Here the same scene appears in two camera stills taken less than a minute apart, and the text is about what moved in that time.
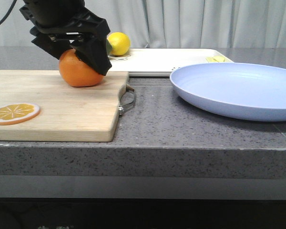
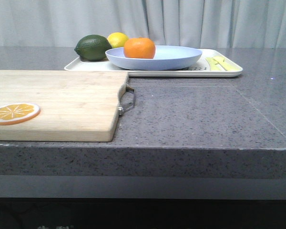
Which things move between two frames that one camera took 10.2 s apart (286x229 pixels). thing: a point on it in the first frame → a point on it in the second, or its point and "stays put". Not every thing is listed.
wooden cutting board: [66, 113] stays put
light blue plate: [248, 90] → [165, 57]
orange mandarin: [76, 72] → [139, 47]
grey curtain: [170, 24] stays put
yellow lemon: [120, 42] stays put
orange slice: [10, 114] stays put
